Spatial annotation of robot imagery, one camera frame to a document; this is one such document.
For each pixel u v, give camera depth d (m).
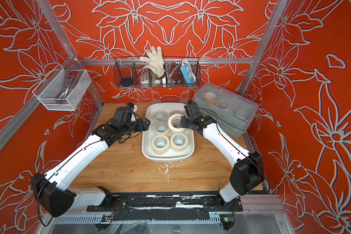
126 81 0.99
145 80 0.93
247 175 0.42
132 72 1.01
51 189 0.38
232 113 0.88
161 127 1.02
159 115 1.10
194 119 0.62
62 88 0.76
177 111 1.10
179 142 0.97
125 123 0.57
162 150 0.88
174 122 0.78
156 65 0.90
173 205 0.73
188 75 0.88
